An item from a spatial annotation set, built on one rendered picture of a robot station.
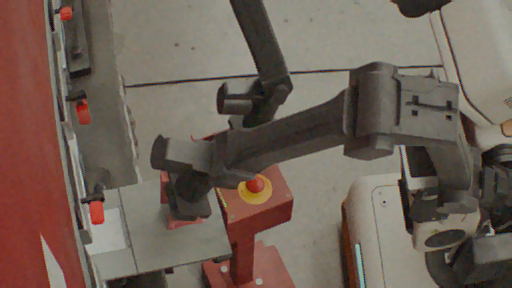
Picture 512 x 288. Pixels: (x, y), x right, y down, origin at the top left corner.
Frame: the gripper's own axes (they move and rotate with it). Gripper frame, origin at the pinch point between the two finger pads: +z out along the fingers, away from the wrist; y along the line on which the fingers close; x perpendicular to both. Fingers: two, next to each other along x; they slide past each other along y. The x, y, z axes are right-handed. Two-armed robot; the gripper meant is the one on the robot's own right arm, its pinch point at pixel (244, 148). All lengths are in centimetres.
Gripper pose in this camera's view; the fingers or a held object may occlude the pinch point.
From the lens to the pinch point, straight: 183.7
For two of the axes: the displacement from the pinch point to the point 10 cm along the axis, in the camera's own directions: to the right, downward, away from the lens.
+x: 4.0, 8.0, -4.4
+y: -8.8, 2.0, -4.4
